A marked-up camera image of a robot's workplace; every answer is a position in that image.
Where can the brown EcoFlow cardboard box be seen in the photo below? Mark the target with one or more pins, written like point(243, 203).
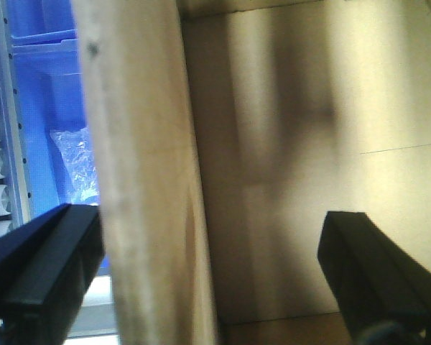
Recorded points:
point(223, 133)

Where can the clear plastic bag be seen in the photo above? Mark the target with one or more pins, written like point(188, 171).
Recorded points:
point(79, 170)

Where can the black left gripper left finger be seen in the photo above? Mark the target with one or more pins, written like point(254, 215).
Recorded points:
point(46, 268)

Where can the blue bin left of box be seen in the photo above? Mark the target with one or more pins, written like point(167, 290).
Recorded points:
point(48, 77)

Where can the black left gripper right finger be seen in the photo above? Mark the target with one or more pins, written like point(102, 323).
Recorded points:
point(383, 294)

